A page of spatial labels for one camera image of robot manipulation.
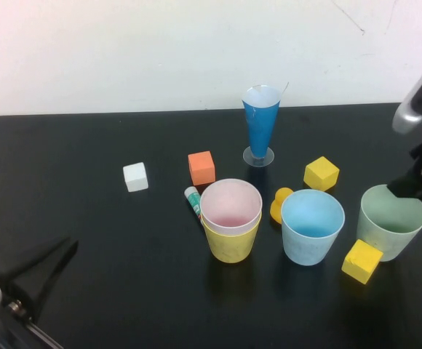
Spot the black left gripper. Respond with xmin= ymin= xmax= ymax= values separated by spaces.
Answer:
xmin=0 ymin=238 xmax=79 ymax=349

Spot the pale green plastic cup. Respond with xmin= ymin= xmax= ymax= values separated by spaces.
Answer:
xmin=356 ymin=184 xmax=422 ymax=262

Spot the light blue plastic cup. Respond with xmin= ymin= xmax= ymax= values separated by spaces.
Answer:
xmin=280 ymin=188 xmax=346 ymax=267

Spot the pink plastic cup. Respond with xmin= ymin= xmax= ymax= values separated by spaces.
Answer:
xmin=199 ymin=177 xmax=263 ymax=237

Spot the yellow foam cube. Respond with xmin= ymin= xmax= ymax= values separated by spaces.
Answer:
xmin=303 ymin=156 xmax=341 ymax=192
xmin=341 ymin=238 xmax=384 ymax=286

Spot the white foam cube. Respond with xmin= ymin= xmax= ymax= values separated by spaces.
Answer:
xmin=122 ymin=161 xmax=149 ymax=193

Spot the yellow rubber duck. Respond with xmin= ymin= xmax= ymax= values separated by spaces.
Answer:
xmin=269 ymin=186 xmax=295 ymax=225

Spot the blue cone glass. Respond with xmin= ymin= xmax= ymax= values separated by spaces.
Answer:
xmin=242 ymin=84 xmax=282 ymax=167

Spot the green white glue stick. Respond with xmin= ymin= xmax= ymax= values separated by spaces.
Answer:
xmin=183 ymin=186 xmax=203 ymax=222

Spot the yellow plastic cup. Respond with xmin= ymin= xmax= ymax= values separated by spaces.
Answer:
xmin=200 ymin=212 xmax=262 ymax=264

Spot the orange foam cube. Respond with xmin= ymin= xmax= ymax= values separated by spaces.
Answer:
xmin=187 ymin=151 xmax=217 ymax=185

